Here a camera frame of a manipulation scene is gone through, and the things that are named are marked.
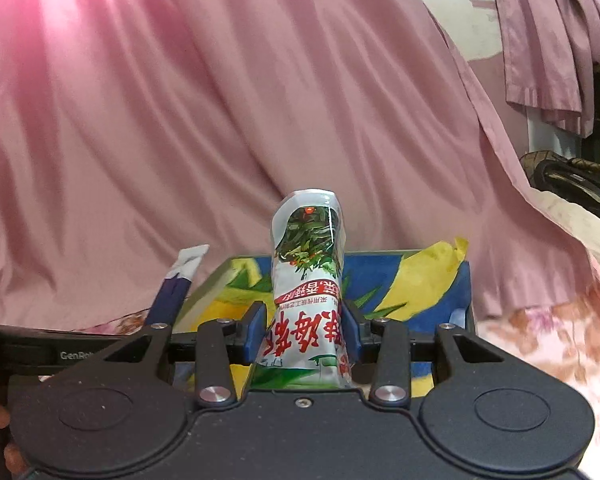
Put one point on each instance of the white green seaweed snack bag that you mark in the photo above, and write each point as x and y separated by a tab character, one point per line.
304	347

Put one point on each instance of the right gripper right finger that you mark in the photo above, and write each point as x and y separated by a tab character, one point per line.
451	403

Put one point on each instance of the floral pink bedspread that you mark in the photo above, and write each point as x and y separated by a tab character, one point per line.
563	340

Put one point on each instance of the grey tray with colourful lining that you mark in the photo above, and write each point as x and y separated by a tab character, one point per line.
421	288

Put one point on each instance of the pink hanging curtain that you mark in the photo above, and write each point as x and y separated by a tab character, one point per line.
550	49

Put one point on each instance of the pink satin cover cloth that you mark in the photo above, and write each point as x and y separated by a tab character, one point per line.
130	129

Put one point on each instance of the person left hand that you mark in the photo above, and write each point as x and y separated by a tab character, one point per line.
0	434

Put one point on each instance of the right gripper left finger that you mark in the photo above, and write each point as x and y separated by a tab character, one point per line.
184	374

